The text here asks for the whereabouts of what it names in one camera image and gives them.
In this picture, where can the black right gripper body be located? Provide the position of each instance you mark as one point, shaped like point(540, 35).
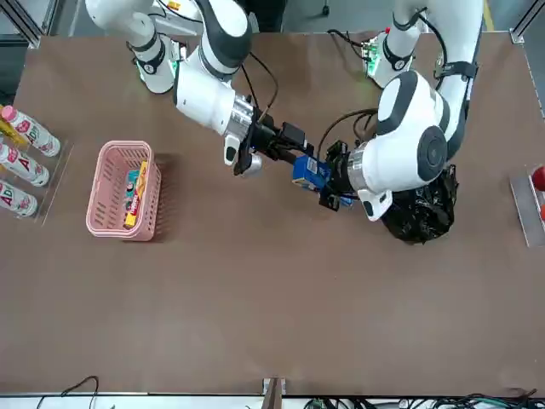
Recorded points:
point(264, 140)

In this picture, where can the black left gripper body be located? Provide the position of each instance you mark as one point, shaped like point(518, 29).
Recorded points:
point(344, 172)

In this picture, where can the blue cookie box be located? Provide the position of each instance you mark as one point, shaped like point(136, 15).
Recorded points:
point(311, 170)

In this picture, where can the long yellow snack packet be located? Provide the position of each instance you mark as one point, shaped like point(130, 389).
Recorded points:
point(136, 191)

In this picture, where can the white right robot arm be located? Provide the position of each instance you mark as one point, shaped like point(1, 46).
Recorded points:
point(204, 98)

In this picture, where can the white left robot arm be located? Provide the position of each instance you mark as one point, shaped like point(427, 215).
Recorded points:
point(404, 162)

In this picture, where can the black plastic bag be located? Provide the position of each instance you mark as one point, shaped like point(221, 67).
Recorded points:
point(426, 213)

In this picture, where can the pink plastic basket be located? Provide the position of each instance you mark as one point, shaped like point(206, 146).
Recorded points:
point(110, 191)

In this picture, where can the person's leg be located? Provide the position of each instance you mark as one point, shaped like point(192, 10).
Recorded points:
point(268, 13)

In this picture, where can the small teal snack packet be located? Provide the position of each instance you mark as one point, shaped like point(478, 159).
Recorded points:
point(131, 181)

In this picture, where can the clear acrylic fruit stand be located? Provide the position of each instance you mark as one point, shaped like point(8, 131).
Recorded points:
point(521, 213)

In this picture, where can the red yellow-streaked apple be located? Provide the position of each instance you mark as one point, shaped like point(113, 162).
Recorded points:
point(538, 176)

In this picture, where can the clear acrylic bottle stand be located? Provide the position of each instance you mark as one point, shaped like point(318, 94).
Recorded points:
point(51, 191)

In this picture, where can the yellow flat object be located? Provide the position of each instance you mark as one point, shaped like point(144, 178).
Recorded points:
point(10, 130)

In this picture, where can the aluminium frame post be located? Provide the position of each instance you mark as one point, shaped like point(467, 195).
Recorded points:
point(273, 394)

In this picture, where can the aluminium frame beam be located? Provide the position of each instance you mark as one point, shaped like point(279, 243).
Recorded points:
point(25, 21)

